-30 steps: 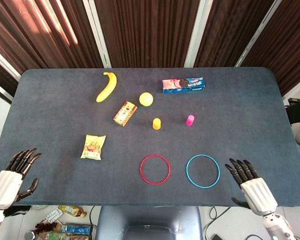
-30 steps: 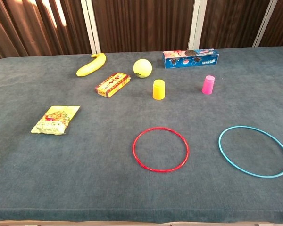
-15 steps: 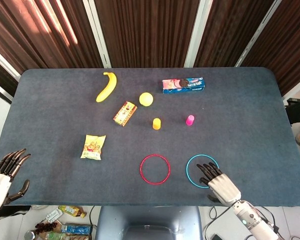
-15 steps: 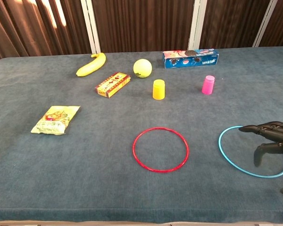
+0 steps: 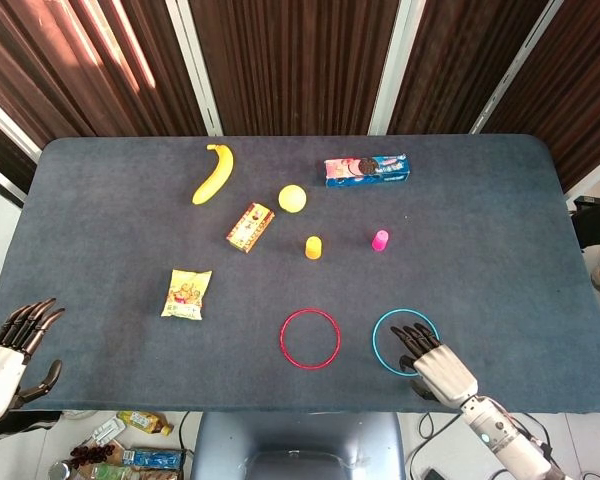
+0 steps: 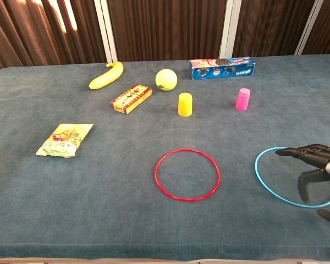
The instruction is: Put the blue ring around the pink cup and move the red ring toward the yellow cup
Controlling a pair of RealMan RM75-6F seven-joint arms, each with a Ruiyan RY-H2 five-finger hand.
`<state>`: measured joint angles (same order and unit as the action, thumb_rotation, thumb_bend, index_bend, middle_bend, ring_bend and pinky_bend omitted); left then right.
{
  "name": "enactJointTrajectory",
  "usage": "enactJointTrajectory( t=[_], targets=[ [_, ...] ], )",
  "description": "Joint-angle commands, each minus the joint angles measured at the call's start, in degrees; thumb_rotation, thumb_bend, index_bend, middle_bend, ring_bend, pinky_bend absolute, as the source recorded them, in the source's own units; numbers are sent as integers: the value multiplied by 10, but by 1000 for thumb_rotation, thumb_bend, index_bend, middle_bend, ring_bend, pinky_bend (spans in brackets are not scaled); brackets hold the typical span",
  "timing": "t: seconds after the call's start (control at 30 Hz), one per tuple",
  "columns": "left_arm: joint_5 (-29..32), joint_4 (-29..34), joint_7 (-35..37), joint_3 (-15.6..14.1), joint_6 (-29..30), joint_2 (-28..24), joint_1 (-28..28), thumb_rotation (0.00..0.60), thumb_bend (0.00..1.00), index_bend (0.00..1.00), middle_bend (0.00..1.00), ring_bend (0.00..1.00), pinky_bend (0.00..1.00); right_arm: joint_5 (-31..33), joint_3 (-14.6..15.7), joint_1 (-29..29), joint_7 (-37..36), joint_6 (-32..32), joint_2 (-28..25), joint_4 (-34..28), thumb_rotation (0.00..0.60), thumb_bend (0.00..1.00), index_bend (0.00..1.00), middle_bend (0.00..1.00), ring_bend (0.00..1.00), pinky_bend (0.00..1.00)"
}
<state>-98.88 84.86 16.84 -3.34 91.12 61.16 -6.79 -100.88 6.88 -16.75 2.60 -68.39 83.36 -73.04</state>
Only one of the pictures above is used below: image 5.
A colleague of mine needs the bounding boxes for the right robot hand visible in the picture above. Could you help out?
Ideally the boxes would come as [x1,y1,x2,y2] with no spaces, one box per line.
[389,322,480,407]

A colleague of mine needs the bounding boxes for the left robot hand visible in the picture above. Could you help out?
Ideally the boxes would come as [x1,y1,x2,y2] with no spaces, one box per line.
[0,298,66,427]

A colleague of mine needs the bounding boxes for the light blue ring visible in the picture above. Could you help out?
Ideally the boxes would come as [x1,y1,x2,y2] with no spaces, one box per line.
[371,308,441,375]

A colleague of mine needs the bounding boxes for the red ring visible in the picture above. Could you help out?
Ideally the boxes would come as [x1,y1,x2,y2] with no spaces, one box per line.
[279,309,342,371]

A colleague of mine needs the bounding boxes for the white blister pack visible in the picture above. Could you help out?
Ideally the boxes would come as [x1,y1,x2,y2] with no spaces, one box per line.
[87,418,127,445]

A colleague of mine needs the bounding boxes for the green packet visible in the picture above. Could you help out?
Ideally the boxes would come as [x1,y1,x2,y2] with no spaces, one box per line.
[87,464,134,480]

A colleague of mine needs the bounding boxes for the green tea bottle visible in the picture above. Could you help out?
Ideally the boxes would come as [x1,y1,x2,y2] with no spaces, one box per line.
[115,410,175,437]

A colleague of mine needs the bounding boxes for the blue grey chair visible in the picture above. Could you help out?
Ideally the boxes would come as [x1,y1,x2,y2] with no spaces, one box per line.
[189,412,406,480]

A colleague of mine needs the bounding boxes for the blue snack packet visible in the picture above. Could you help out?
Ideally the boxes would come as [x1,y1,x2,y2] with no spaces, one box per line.
[122,448,187,471]

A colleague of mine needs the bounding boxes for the blue table cloth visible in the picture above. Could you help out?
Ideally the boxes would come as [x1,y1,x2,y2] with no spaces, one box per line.
[0,134,600,416]

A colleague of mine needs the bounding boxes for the yellow snack bag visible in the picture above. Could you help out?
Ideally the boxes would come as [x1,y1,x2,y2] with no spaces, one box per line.
[160,268,214,321]

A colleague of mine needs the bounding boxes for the blue cookie box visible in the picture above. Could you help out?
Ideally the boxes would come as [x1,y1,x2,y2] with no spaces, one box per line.
[323,153,412,190]

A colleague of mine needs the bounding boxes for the black bag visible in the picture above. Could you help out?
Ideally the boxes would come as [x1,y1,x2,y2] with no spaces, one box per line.
[569,197,600,250]

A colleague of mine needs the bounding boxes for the yellow tennis ball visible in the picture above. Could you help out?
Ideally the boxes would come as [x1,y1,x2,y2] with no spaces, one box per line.
[278,184,308,215]

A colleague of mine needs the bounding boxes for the small red yellow box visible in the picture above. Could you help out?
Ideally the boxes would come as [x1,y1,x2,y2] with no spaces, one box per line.
[225,201,276,255]

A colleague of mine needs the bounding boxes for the yellow banana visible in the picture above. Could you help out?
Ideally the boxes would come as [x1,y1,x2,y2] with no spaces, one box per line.
[191,143,235,206]

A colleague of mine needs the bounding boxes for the brown slatted screen panel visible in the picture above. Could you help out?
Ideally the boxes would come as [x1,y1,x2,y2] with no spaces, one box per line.
[482,0,600,194]
[387,0,551,136]
[187,0,401,137]
[0,0,209,151]

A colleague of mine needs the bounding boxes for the black cable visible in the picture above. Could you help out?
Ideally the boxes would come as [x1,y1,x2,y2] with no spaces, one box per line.
[178,410,194,451]
[407,412,464,480]

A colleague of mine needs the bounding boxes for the white screen frame post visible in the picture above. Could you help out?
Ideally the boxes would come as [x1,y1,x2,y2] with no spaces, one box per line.
[368,0,415,137]
[176,0,225,137]
[0,87,44,164]
[471,0,552,135]

